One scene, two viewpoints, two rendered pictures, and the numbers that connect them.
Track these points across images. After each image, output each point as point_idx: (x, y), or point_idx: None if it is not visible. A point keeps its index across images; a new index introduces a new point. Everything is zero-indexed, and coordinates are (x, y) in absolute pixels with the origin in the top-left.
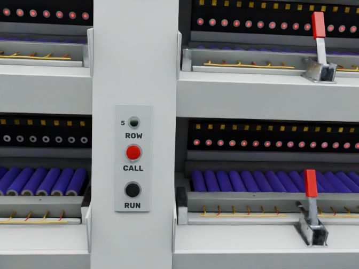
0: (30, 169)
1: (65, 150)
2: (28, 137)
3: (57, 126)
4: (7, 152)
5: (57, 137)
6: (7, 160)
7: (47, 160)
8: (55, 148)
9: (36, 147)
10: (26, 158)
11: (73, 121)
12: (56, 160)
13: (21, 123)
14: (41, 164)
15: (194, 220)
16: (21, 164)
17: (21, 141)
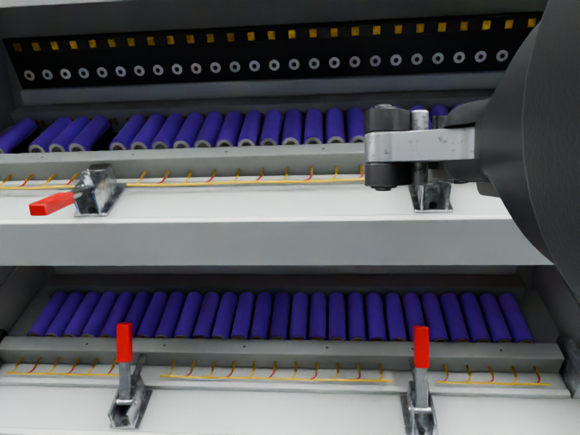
0: (445, 108)
1: (490, 74)
2: (429, 57)
3: (483, 33)
4: (394, 85)
5: (479, 53)
6: (399, 96)
7: (463, 93)
8: (471, 72)
9: (440, 73)
10: (424, 91)
11: (515, 21)
12: (476, 92)
13: (426, 29)
14: (458, 98)
15: None
16: (426, 99)
17: (418, 63)
